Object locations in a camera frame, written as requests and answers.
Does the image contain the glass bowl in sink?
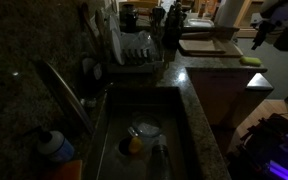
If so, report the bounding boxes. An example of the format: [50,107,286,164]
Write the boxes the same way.
[132,115,162,137]

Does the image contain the stainless steel sink basin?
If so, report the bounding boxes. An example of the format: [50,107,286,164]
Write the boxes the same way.
[83,87,201,180]

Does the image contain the blue white soap dispenser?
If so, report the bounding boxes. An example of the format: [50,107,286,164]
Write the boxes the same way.
[25,126,75,163]

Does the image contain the white dish rack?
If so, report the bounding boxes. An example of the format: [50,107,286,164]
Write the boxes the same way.
[106,31,164,74]

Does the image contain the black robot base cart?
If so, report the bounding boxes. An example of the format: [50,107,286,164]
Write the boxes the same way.
[227,114,288,180]

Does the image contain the wooden cabinet under counter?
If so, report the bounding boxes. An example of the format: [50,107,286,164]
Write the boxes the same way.
[188,68,274,129]

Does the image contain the white paper towel roll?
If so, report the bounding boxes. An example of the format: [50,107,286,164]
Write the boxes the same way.
[215,0,244,27]

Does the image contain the light wooden cutting board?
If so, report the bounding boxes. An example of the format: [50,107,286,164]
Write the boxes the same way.
[179,39,226,54]

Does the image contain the curved chrome faucet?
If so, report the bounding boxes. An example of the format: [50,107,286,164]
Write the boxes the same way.
[34,60,95,136]

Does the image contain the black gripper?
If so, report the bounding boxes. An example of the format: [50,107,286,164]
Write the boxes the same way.
[252,21,275,50]

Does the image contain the black knife block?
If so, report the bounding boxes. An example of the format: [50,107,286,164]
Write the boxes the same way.
[162,0,186,49]

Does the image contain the white plate in rack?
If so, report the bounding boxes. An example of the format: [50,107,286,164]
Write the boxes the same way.
[111,29,125,65]

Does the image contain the dark bottle in sink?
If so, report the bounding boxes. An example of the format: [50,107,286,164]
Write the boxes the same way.
[150,145,173,180]

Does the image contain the large lower wooden cutting board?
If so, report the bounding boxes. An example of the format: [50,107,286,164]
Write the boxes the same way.
[180,38,243,58]

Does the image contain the yellow item in sink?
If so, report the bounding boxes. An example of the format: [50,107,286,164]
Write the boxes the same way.
[128,137,143,154]

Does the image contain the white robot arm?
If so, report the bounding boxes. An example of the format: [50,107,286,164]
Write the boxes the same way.
[252,0,288,50]

